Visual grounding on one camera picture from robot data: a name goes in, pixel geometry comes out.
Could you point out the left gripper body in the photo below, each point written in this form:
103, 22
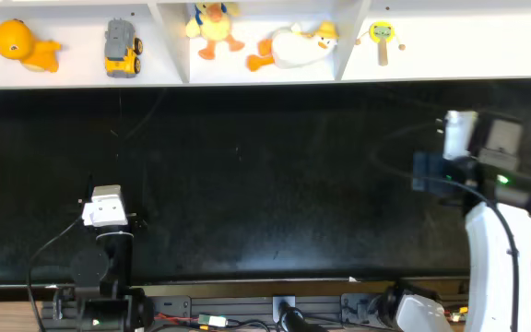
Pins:
137, 222

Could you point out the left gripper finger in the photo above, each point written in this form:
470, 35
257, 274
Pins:
90, 181

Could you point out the grey and yellow toy truck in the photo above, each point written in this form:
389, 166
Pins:
120, 46

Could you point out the orange dragon toy figure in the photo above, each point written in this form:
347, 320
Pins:
16, 43

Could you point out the yellow rattle drum toy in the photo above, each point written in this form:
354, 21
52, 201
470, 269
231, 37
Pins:
381, 33

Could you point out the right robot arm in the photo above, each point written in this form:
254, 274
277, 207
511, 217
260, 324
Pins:
491, 258

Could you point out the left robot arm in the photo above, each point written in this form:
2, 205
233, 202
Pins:
118, 263

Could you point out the yellow plush duck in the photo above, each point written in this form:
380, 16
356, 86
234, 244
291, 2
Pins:
215, 27

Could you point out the white plush duck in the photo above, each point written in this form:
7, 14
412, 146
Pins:
298, 48

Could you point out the white shelf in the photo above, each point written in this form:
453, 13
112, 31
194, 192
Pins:
454, 46

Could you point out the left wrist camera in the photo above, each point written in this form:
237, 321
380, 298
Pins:
104, 207

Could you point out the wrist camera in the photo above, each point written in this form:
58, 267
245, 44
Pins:
459, 133
104, 207

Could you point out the mounting rail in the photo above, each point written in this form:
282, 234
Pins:
247, 309

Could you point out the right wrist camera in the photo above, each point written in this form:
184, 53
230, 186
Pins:
459, 133

